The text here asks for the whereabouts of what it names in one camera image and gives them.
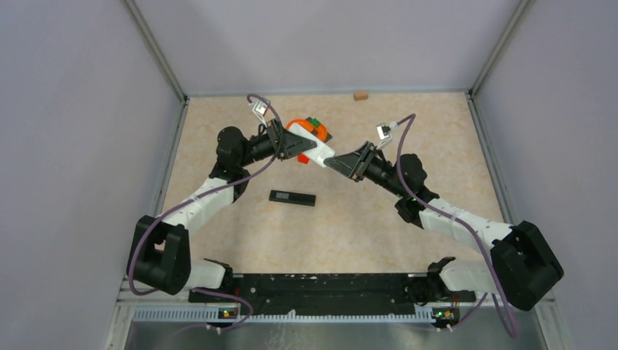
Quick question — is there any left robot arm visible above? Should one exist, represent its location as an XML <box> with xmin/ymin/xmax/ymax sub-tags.
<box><xmin>126</xmin><ymin>118</ymin><xmax>325</xmax><ymax>302</ymax></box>

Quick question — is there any black remote control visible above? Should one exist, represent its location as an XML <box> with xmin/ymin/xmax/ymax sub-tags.
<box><xmin>269</xmin><ymin>190</ymin><xmax>316</xmax><ymax>206</ymax></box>

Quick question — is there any small wooden block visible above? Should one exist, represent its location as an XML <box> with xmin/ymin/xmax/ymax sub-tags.
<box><xmin>353</xmin><ymin>91</ymin><xmax>369</xmax><ymax>101</ymax></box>

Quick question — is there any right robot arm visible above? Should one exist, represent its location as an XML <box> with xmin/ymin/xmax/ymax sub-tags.
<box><xmin>321</xmin><ymin>142</ymin><xmax>565</xmax><ymax>311</ymax></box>

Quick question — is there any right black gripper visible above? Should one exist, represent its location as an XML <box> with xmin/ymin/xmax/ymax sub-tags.
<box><xmin>324</xmin><ymin>141</ymin><xmax>405</xmax><ymax>198</ymax></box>

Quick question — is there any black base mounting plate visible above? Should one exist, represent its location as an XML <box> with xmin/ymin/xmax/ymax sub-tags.
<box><xmin>188</xmin><ymin>273</ymin><xmax>477</xmax><ymax>316</ymax></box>

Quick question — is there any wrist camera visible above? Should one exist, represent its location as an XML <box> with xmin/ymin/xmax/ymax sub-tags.
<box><xmin>246</xmin><ymin>94</ymin><xmax>270</xmax><ymax>125</ymax></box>
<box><xmin>376</xmin><ymin>121</ymin><xmax>399</xmax><ymax>149</ymax></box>

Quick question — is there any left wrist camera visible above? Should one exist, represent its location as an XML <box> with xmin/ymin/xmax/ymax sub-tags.
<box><xmin>246</xmin><ymin>94</ymin><xmax>270</xmax><ymax>125</ymax></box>

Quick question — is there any red block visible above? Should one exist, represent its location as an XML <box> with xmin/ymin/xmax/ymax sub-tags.
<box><xmin>297</xmin><ymin>154</ymin><xmax>310</xmax><ymax>164</ymax></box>

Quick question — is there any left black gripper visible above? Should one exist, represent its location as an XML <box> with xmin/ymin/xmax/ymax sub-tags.
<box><xmin>240</xmin><ymin>119</ymin><xmax>318</xmax><ymax>168</ymax></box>

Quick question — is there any white remote control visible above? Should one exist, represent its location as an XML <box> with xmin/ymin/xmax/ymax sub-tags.
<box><xmin>286</xmin><ymin>119</ymin><xmax>336</xmax><ymax>168</ymax></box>

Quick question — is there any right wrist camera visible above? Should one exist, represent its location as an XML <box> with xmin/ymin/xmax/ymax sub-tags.
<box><xmin>376</xmin><ymin>121</ymin><xmax>399</xmax><ymax>149</ymax></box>

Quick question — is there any orange plastic ring toy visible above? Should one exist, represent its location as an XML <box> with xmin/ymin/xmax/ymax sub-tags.
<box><xmin>286</xmin><ymin>117</ymin><xmax>329</xmax><ymax>142</ymax></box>

